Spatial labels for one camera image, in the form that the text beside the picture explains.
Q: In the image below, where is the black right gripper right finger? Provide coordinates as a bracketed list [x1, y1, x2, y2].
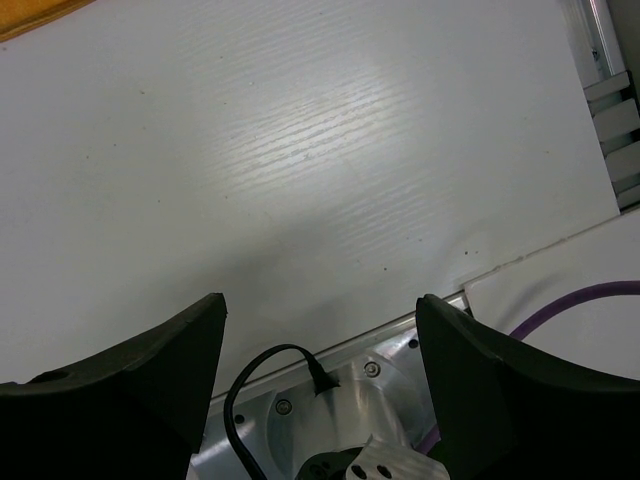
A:
[416, 295, 639, 479]

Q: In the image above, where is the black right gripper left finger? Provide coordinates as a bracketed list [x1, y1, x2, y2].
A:
[1, 293, 226, 479]

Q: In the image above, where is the white foam front panel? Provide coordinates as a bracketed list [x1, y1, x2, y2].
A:
[464, 211, 639, 379]

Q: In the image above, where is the orange placemat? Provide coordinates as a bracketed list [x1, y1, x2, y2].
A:
[0, 0, 93, 43]

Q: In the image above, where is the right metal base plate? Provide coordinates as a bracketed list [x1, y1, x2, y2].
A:
[189, 294, 474, 480]

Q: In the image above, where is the black short cable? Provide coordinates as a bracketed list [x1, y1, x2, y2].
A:
[223, 343, 341, 480]

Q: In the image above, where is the aluminium table frame rail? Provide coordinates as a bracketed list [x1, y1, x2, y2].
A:
[558, 1, 639, 212]

